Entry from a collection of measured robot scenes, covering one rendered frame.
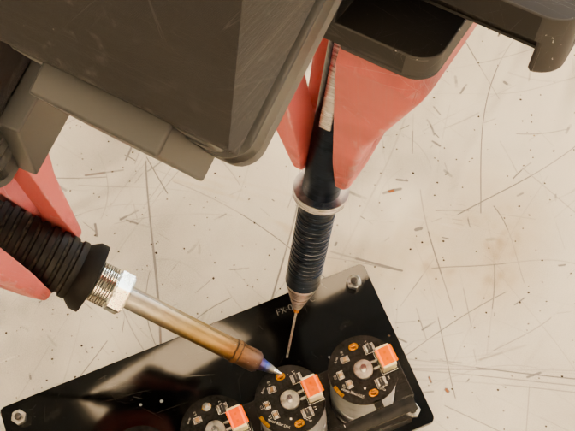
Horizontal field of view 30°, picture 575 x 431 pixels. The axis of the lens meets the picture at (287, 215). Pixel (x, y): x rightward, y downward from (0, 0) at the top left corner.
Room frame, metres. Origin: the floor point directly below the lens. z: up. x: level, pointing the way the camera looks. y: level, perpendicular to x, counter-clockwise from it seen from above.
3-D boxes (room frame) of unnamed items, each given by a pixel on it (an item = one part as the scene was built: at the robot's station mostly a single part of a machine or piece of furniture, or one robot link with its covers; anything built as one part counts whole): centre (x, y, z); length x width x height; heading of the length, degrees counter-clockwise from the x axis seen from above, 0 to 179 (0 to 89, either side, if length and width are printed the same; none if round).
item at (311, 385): (0.09, 0.00, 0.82); 0.01 x 0.01 x 0.01; 15
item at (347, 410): (0.09, -0.02, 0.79); 0.02 x 0.02 x 0.05
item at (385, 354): (0.10, -0.03, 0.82); 0.01 x 0.01 x 0.01; 15
